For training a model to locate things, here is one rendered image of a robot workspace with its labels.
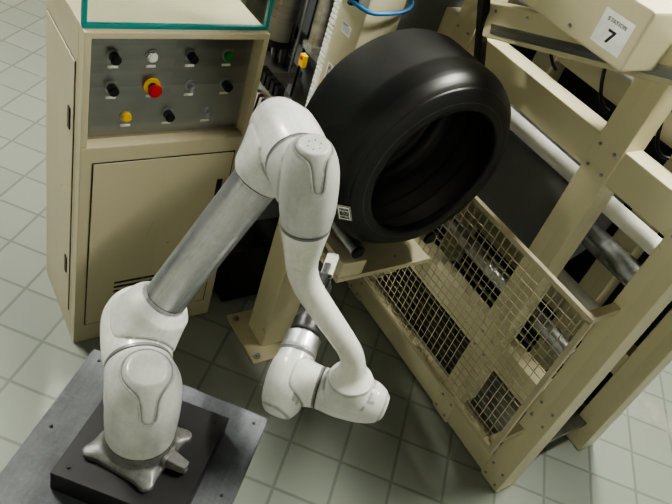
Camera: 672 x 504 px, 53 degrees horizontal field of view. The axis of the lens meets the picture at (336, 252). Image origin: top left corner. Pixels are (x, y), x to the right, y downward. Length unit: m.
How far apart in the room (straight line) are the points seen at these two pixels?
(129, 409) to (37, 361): 1.29
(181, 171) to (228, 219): 0.92
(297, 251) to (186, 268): 0.30
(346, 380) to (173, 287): 0.43
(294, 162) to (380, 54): 0.68
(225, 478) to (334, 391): 0.37
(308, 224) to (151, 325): 0.49
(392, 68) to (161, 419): 1.00
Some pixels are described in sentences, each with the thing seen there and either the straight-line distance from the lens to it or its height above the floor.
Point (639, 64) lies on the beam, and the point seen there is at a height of 1.66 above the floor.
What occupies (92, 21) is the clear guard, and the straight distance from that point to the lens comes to 1.99.
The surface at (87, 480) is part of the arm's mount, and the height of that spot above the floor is 0.72.
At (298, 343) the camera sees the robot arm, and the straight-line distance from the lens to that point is 1.63.
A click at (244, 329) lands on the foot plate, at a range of 2.88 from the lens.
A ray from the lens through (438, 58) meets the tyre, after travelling 1.81.
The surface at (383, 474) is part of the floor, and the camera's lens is 2.66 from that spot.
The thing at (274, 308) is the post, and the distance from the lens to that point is 2.67.
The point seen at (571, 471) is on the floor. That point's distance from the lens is 3.07.
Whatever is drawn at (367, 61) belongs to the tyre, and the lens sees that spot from 1.81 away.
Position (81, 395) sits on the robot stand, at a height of 0.65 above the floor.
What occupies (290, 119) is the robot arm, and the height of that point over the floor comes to 1.49.
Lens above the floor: 2.16
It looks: 40 degrees down
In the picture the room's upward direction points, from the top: 20 degrees clockwise
